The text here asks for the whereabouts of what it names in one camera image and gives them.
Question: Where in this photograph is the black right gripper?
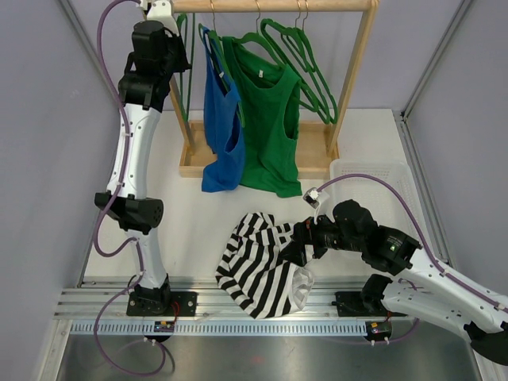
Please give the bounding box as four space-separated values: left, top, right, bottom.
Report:
279 206 364 266

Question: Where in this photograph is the green hanger with metal hook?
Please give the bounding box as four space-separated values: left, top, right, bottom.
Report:
176 13 196 121

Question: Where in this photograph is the zebra striped tank top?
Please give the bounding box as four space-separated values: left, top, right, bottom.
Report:
215 212 315 320

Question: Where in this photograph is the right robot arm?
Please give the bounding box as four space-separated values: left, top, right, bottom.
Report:
280 199 507 365

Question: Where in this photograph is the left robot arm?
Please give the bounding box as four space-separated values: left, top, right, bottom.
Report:
94 20 191 317

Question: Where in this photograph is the green hanger under blue top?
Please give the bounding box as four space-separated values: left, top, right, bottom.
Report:
197 2 247 128

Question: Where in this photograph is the green tank top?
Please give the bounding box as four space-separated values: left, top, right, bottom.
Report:
221 37 302 198

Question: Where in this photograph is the empty green hanger front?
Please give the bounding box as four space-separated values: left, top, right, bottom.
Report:
260 1 338 125

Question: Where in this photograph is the empty green hanger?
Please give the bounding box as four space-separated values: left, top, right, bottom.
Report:
260 1 338 125
279 21 337 124

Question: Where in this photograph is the blue tank top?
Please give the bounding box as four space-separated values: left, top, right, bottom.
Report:
202 42 246 193

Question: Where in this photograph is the empty green hanger rear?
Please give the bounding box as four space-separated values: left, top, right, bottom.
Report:
279 21 337 124

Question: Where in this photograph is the white plastic basket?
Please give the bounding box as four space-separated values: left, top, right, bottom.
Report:
325 159 429 239

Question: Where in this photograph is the wooden clothes rack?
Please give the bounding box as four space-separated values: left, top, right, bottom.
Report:
160 1 379 179

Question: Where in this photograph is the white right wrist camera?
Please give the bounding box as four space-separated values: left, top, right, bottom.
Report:
302 187 329 224

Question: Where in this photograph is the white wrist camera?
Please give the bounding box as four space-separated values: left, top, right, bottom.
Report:
302 187 329 224
137 0 179 35

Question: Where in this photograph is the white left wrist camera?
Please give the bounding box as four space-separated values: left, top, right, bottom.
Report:
137 0 179 35

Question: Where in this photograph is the white slotted cable duct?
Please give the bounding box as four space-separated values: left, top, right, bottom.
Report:
71 320 367 337

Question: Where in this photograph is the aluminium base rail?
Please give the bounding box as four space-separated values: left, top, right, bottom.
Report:
53 275 437 321

